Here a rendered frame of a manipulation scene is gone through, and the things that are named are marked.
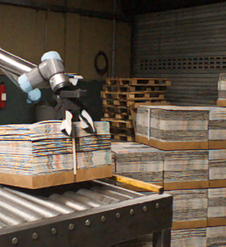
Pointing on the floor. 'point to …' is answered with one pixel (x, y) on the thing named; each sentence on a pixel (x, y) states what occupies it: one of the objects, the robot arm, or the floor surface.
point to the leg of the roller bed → (162, 238)
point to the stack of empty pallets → (124, 118)
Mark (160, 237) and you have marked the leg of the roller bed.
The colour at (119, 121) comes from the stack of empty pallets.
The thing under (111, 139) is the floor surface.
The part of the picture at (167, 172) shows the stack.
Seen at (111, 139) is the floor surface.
